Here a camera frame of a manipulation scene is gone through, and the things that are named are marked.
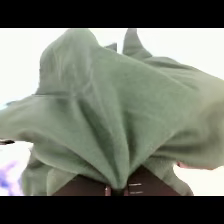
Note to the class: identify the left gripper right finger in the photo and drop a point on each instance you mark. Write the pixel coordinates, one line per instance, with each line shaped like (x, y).
(150, 185)

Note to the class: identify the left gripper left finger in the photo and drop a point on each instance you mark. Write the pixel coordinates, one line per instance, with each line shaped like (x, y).
(83, 188)

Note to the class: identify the green T-shirt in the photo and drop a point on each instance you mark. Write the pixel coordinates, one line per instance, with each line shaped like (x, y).
(113, 110)

